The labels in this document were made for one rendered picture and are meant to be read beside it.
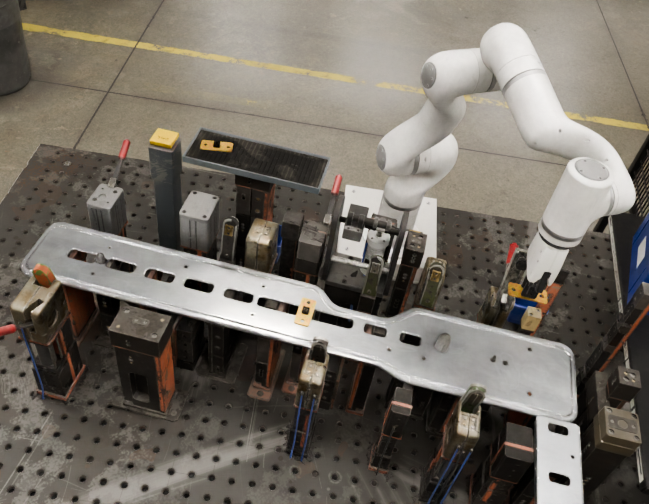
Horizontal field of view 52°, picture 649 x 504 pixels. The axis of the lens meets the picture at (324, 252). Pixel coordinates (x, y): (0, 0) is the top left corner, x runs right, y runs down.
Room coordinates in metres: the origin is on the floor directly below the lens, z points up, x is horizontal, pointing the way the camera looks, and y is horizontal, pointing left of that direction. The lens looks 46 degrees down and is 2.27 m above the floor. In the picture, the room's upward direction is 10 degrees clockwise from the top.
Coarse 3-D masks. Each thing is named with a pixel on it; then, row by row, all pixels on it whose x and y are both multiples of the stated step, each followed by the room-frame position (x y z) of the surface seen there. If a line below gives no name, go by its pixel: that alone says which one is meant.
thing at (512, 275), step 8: (520, 248) 1.16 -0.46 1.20; (512, 256) 1.14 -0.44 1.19; (520, 256) 1.13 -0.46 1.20; (512, 264) 1.12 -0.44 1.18; (520, 264) 1.10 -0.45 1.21; (512, 272) 1.12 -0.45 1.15; (520, 272) 1.12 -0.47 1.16; (504, 280) 1.11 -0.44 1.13; (512, 280) 1.12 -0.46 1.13; (520, 280) 1.11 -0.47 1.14; (504, 288) 1.11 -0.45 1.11; (512, 288) 1.12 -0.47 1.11; (496, 304) 1.10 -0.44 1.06
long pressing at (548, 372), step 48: (48, 240) 1.11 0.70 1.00; (96, 240) 1.13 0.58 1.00; (96, 288) 0.98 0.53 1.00; (144, 288) 1.01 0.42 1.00; (240, 288) 1.06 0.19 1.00; (288, 288) 1.08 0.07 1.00; (288, 336) 0.94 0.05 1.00; (336, 336) 0.96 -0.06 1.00; (432, 336) 1.01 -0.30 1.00; (480, 336) 1.04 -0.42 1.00; (528, 336) 1.06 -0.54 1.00; (432, 384) 0.88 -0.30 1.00; (528, 384) 0.92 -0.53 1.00
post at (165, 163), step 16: (176, 144) 1.40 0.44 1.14; (160, 160) 1.37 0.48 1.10; (176, 160) 1.39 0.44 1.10; (160, 176) 1.37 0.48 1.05; (176, 176) 1.38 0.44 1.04; (160, 192) 1.37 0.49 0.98; (176, 192) 1.39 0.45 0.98; (160, 208) 1.37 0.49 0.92; (176, 208) 1.38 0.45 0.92; (160, 224) 1.37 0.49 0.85; (176, 224) 1.38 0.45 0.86; (160, 240) 1.37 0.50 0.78; (176, 240) 1.37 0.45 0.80
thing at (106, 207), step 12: (96, 192) 1.25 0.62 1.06; (108, 192) 1.25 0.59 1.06; (120, 192) 1.26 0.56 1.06; (96, 204) 1.20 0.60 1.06; (108, 204) 1.21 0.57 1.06; (120, 204) 1.25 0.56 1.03; (96, 216) 1.20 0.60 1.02; (108, 216) 1.20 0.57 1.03; (120, 216) 1.24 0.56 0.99; (96, 228) 1.20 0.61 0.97; (108, 228) 1.20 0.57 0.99; (120, 228) 1.24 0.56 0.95; (120, 264) 1.21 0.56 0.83
